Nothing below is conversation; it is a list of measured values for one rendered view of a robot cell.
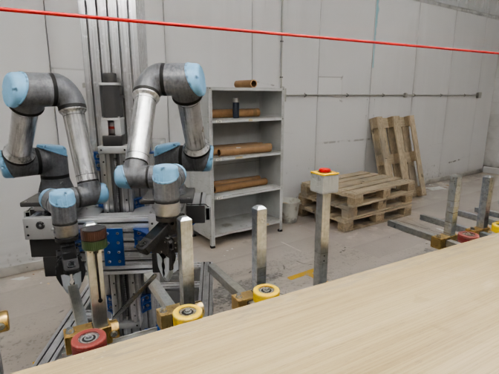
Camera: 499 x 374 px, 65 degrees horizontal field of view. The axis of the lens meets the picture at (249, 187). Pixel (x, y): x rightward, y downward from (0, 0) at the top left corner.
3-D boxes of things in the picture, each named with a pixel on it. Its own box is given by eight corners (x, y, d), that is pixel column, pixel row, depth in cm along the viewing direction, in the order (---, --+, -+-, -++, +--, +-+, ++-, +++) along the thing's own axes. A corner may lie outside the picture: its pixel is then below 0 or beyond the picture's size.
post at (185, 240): (182, 361, 124) (176, 215, 113) (193, 358, 126) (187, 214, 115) (186, 367, 121) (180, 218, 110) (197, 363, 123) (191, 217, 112)
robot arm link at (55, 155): (73, 174, 174) (70, 143, 171) (40, 178, 165) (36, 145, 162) (64, 170, 182) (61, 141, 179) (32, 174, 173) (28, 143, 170)
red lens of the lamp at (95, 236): (79, 235, 98) (78, 227, 97) (105, 231, 101) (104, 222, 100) (82, 243, 93) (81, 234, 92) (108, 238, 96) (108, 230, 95)
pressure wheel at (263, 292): (250, 328, 118) (250, 292, 115) (255, 314, 126) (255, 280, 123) (276, 331, 116) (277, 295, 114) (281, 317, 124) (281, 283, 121)
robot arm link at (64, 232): (79, 224, 127) (50, 228, 123) (80, 237, 128) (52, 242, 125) (76, 218, 134) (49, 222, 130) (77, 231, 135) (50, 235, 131)
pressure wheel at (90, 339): (73, 372, 99) (68, 332, 96) (106, 362, 103) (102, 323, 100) (77, 392, 92) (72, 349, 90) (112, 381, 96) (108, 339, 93)
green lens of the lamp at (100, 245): (80, 245, 98) (79, 236, 98) (105, 240, 101) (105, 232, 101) (83, 253, 93) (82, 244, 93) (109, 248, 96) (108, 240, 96)
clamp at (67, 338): (64, 345, 106) (62, 329, 105) (116, 331, 112) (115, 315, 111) (67, 357, 101) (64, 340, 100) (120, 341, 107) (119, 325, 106)
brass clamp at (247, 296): (230, 307, 131) (230, 294, 130) (265, 297, 137) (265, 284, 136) (239, 316, 126) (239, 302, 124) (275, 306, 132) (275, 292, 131)
